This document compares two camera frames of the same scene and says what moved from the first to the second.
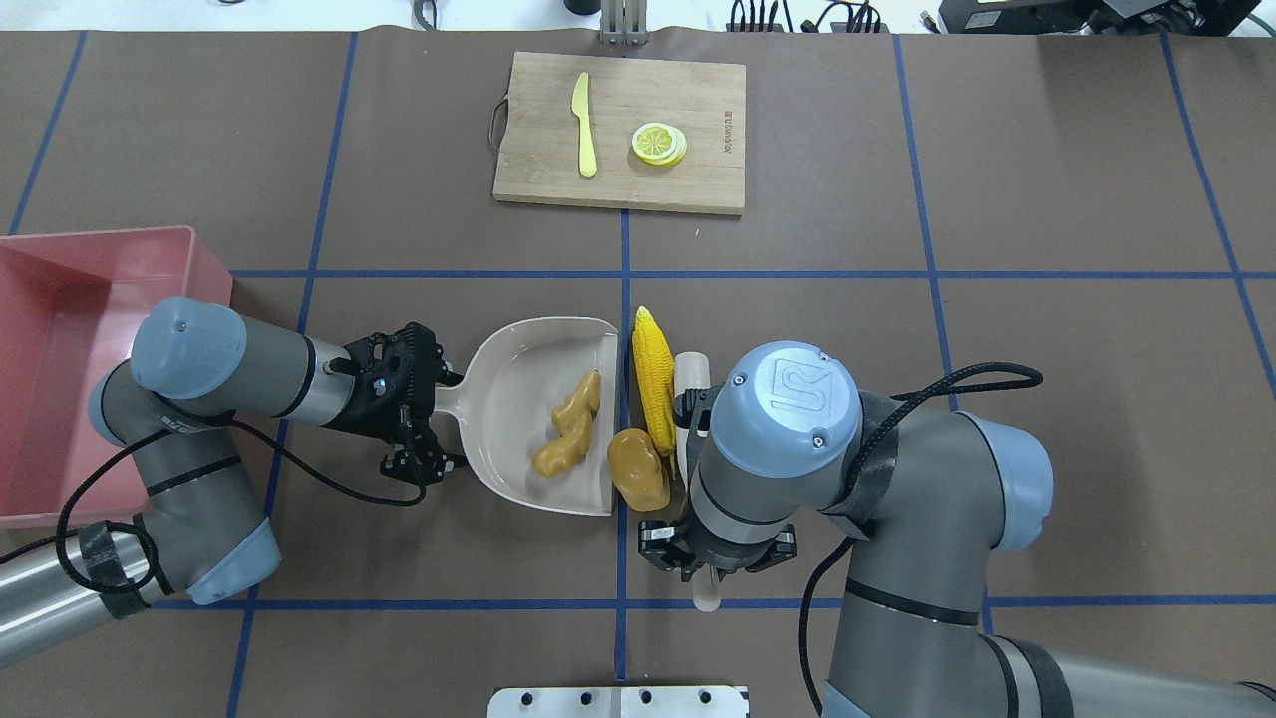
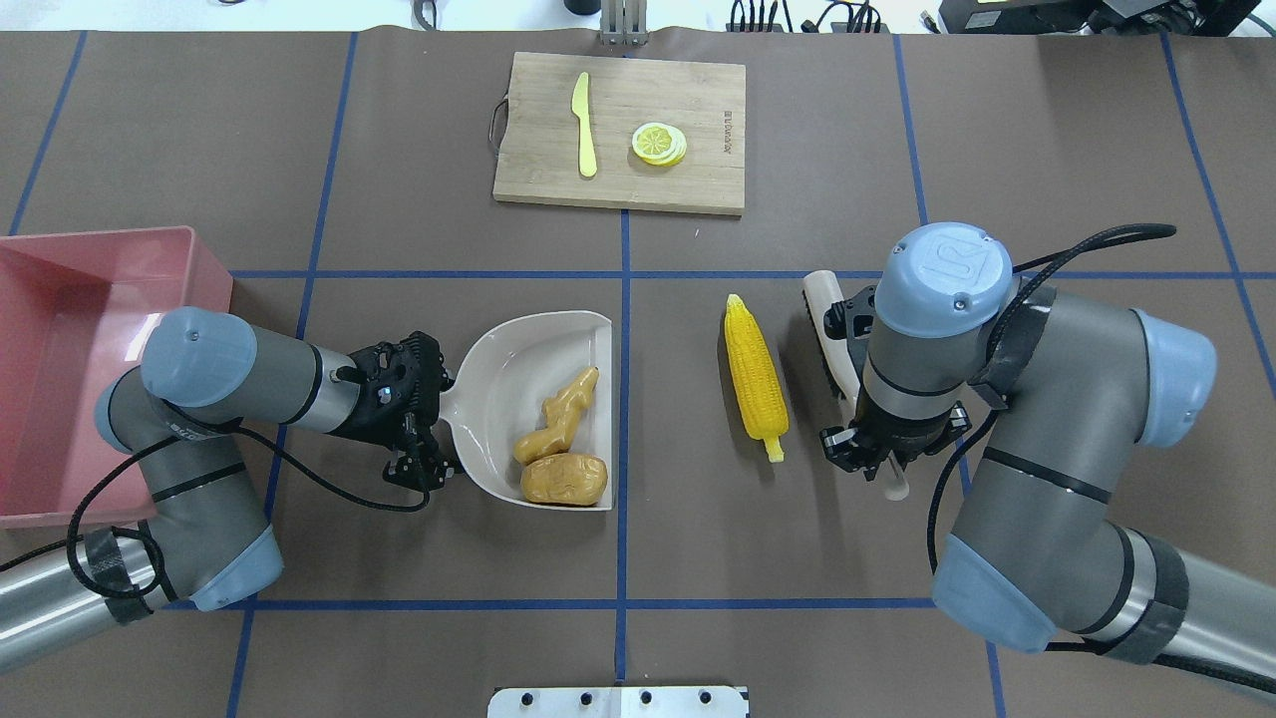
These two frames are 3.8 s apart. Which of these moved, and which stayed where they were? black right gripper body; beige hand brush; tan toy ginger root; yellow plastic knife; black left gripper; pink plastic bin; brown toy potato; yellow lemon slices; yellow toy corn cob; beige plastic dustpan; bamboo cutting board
Moved: black right gripper body; beige hand brush; yellow toy corn cob; brown toy potato; tan toy ginger root
Stayed: bamboo cutting board; yellow lemon slices; beige plastic dustpan; pink plastic bin; yellow plastic knife; black left gripper
